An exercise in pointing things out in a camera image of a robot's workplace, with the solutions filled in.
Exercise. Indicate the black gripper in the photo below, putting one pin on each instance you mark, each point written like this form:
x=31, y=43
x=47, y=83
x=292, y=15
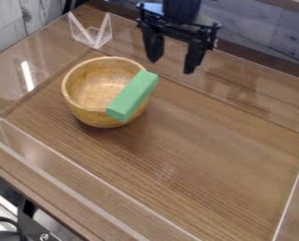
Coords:
x=180, y=17

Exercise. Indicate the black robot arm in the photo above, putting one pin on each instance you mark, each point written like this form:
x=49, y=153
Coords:
x=169, y=34

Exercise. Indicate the green rectangular block stick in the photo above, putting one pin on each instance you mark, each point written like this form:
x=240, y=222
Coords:
x=128, y=100

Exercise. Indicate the wooden bowl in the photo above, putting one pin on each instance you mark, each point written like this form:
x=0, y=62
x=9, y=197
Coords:
x=91, y=85

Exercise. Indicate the clear acrylic tray wall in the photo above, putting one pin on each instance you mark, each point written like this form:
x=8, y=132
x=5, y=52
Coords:
x=97, y=211

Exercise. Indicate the black table leg bracket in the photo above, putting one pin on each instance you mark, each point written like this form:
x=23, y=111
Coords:
x=29, y=229

